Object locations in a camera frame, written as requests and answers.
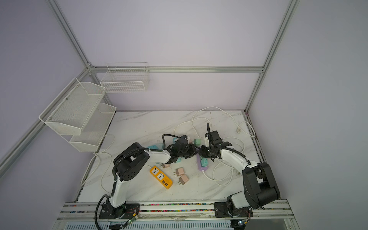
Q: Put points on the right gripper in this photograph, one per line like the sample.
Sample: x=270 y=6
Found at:
x=203 y=153

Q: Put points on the orange power strip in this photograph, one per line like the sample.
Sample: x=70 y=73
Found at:
x=161 y=177

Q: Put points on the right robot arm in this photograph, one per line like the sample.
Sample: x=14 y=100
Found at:
x=259 y=185

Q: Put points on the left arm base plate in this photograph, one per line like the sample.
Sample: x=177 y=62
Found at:
x=126 y=211

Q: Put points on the green charger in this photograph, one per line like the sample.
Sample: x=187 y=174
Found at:
x=197 y=142

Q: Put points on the white wire basket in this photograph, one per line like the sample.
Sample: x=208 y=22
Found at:
x=126 y=77

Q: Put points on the purple power strip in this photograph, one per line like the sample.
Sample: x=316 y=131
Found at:
x=199 y=166

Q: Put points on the teal mountain-shaped power strip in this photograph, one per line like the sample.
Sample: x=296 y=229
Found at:
x=154 y=148

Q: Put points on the lower white mesh shelf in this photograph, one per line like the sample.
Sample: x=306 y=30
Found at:
x=92 y=135

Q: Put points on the white mesh shelf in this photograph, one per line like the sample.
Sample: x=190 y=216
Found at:
x=92 y=135
x=69 y=113

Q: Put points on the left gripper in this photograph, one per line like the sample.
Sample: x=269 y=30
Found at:
x=194 y=151

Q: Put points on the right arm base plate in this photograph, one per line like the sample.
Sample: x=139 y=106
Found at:
x=228 y=210

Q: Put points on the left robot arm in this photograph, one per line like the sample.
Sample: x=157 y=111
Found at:
x=131 y=161

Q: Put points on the upper white mesh shelf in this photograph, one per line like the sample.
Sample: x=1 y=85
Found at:
x=69 y=113

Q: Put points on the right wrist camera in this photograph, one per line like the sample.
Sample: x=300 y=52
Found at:
x=208 y=136

